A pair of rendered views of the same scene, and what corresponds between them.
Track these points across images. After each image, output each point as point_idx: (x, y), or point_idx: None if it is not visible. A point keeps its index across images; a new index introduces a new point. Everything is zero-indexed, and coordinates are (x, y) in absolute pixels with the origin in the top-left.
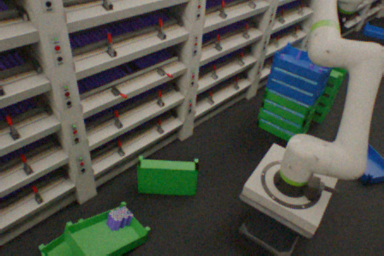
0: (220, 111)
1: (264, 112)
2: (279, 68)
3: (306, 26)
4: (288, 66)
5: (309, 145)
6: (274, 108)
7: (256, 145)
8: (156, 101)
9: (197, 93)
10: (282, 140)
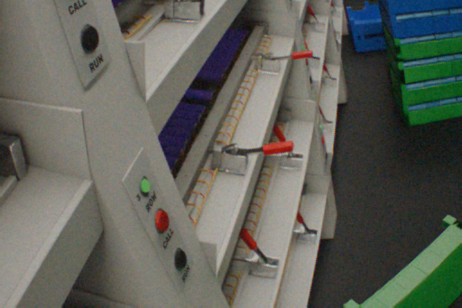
0: None
1: (411, 90)
2: None
3: None
4: None
5: None
6: (424, 70)
7: (442, 151)
8: (277, 163)
9: None
10: (457, 120)
